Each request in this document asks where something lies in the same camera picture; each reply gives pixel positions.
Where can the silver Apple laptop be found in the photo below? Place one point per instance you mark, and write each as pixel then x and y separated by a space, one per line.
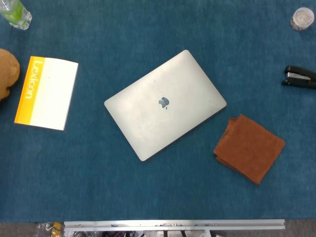
pixel 160 123

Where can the blue felt table cover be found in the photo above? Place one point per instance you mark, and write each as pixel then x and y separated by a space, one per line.
pixel 98 185

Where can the folded brown cloth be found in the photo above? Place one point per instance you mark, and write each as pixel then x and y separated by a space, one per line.
pixel 249 148

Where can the white orange Lexicon book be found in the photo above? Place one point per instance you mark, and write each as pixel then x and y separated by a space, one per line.
pixel 51 93

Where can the black stapler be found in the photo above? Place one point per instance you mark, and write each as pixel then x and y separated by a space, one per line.
pixel 296 70

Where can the yellow item in plastic bag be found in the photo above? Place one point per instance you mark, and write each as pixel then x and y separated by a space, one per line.
pixel 57 226

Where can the brown plush toy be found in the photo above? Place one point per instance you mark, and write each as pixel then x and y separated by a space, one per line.
pixel 7 71

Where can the small clear jar of seeds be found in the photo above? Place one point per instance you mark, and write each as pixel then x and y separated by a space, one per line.
pixel 301 18

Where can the clear bottle green label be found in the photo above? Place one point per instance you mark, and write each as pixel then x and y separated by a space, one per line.
pixel 14 12

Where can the aluminium frame rail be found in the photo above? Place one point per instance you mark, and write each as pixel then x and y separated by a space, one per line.
pixel 172 225

